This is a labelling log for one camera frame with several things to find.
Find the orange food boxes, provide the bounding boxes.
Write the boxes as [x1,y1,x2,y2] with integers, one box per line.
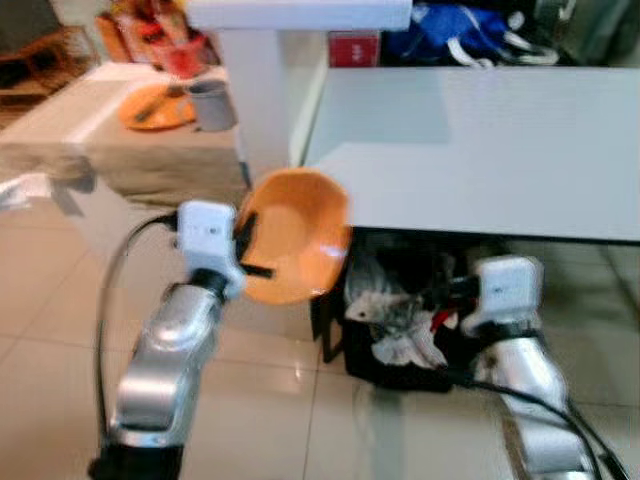
[95,8,153,63]

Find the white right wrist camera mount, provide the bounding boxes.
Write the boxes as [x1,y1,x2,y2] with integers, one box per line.
[462,256,544,337]

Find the crumpled white waste paper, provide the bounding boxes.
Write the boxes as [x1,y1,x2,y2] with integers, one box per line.
[344,255,453,368]

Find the blue bag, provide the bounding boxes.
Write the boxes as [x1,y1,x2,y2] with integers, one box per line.
[382,4,533,67]

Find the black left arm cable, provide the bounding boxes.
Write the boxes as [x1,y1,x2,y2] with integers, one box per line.
[94,211,182,446]

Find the red plastic container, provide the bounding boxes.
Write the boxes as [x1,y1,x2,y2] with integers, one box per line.
[150,35,207,80]

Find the dark cutlery piece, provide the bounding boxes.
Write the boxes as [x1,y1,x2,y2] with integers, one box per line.
[134,89,187,124]

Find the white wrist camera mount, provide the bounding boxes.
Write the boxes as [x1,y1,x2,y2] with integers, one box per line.
[462,256,544,337]
[177,200,247,299]

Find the orange plastic plate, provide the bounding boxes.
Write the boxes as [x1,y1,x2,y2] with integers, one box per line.
[118,83,198,132]

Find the black waste bin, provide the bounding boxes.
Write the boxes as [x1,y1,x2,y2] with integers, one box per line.
[311,229,523,392]

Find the red box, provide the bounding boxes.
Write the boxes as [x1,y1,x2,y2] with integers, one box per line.
[328,30,382,69]

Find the orange plastic bowl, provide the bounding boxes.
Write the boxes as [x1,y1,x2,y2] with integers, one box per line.
[237,168,353,306]

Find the white table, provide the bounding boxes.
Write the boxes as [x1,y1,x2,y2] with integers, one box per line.
[185,0,640,243]

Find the white counter cabinet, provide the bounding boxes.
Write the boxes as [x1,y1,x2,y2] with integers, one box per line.
[0,62,251,216]

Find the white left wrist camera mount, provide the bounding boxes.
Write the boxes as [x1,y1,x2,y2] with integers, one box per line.
[177,200,247,299]

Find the grey cup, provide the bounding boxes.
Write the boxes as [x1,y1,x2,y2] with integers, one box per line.
[187,80,239,134]

